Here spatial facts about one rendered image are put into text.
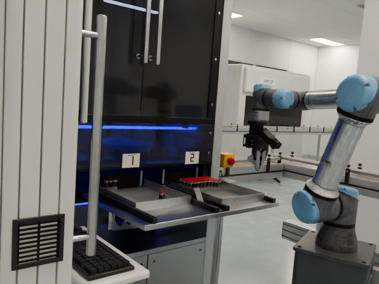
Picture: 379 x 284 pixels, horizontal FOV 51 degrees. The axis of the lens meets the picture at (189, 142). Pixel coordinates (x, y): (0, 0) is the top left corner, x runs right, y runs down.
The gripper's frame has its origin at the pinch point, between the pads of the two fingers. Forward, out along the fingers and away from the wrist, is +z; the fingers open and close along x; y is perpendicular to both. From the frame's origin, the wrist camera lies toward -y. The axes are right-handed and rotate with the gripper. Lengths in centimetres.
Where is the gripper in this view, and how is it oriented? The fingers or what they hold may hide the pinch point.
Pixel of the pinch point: (259, 168)
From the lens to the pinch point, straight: 169.5
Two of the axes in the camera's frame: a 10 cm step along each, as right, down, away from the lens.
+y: -6.4, -1.3, 7.6
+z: -0.7, 9.9, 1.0
